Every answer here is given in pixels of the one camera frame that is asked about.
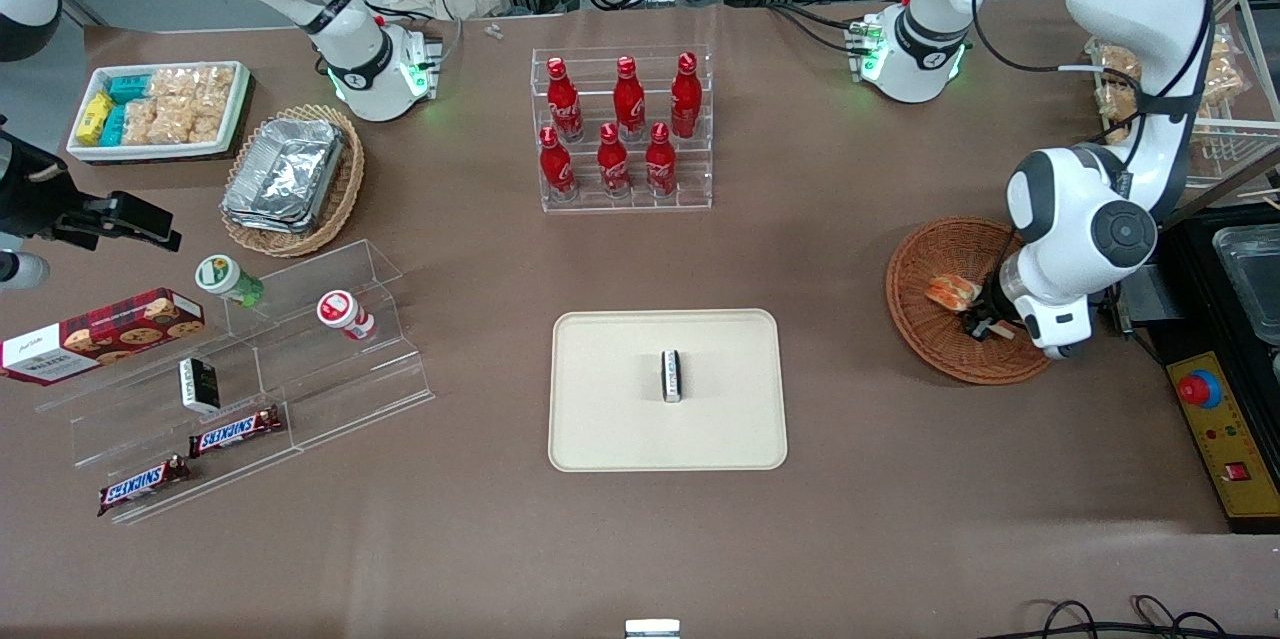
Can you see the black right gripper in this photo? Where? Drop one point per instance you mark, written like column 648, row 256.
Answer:
column 30, row 199

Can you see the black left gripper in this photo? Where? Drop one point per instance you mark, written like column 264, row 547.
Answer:
column 993, row 305

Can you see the triangular sandwich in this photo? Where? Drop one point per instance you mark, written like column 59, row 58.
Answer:
column 950, row 294

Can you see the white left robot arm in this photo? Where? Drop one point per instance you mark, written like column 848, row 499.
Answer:
column 1070, row 209

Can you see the brown round wicker basket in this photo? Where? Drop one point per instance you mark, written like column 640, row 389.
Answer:
column 930, row 344

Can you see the white rectangular snack tray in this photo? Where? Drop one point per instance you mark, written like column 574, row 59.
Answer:
column 150, row 152

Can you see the aluminium foil tray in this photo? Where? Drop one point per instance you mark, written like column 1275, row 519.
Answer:
column 285, row 169

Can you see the light oval wicker basket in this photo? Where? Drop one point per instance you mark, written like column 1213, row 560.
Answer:
column 340, row 199

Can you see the beige plastic tray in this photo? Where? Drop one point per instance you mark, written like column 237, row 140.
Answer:
column 610, row 419

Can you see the teal snack packet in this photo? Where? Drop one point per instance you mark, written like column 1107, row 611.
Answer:
column 128, row 87
column 112, row 124

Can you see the clear bag of crackers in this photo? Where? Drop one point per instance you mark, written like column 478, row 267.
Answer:
column 140, row 122
column 207, row 127
column 215, row 87
column 172, row 122
column 175, row 84

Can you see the yellow snack packet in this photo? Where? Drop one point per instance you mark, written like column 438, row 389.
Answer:
column 95, row 117

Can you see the green lid cup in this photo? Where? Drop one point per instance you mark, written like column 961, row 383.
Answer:
column 222, row 276

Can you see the red tartan cookie box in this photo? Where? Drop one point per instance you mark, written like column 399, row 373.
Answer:
column 100, row 334

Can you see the small black white box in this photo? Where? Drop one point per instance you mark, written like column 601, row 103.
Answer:
column 672, row 376
column 200, row 384

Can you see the red emergency stop button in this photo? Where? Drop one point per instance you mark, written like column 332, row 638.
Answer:
column 1200, row 389

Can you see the red lid cup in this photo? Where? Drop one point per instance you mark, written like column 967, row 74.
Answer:
column 340, row 309

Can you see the bagged fried snack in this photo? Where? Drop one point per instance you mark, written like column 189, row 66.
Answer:
column 1222, row 47
column 1226, row 84
column 1115, row 101
column 1118, row 129
column 1118, row 64

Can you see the Snickers chocolate bar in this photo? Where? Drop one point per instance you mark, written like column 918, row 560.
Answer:
column 235, row 432
column 145, row 484

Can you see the black machine yellow panel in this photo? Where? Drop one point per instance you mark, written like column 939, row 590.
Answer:
column 1220, row 439

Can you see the clear plastic container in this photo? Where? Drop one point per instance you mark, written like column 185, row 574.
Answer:
column 1255, row 279

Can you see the clear acrylic step shelf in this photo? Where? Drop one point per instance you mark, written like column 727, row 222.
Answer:
column 350, row 389

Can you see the clear acrylic bottle rack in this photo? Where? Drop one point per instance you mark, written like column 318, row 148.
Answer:
column 700, row 189

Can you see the red cola bottle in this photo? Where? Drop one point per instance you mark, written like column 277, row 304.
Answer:
column 660, row 164
column 556, row 169
column 564, row 104
column 686, row 99
column 628, row 101
column 612, row 164

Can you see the white device at table edge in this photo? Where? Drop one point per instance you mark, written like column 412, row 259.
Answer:
column 652, row 630

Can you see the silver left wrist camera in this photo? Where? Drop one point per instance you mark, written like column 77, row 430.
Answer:
column 1065, row 350

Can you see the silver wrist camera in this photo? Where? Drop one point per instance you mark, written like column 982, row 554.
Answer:
column 1065, row 350
column 22, row 271

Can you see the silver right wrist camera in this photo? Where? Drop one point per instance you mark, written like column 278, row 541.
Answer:
column 22, row 271

